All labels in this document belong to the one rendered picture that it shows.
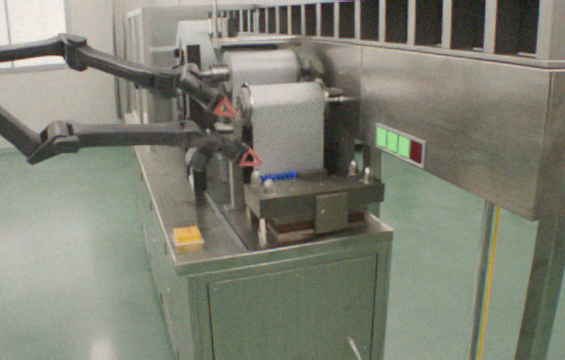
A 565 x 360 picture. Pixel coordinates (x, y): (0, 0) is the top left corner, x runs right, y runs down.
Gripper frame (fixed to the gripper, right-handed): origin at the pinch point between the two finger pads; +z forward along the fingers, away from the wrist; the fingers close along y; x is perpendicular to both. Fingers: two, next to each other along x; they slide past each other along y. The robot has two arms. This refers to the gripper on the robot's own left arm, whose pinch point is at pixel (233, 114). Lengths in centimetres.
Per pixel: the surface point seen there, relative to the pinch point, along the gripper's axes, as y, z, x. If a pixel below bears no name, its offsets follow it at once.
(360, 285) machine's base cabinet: 32, 54, -22
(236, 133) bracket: -1.1, 4.9, -4.4
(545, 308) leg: 84, 64, 3
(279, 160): 6.5, 19.2, -3.9
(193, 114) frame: -27.3, -3.5, -7.5
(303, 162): 6.6, 26.6, -0.1
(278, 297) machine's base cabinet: 32, 32, -37
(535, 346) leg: 84, 70, -6
